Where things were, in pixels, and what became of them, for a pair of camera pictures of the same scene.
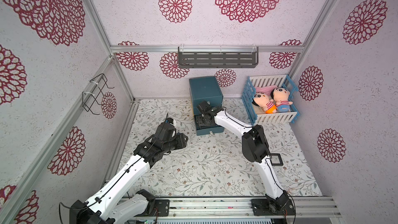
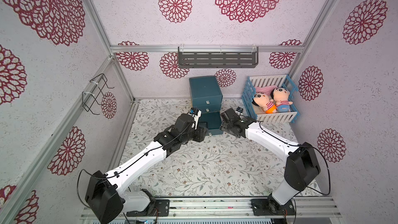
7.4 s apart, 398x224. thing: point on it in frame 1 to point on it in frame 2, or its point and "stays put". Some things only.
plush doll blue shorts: x=280 y=96 stays put
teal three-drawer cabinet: x=204 y=88 stays put
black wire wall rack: x=94 y=90 stays put
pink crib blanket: x=267 y=89 stays put
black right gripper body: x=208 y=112 to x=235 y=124
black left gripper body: x=175 y=143 to x=194 y=135
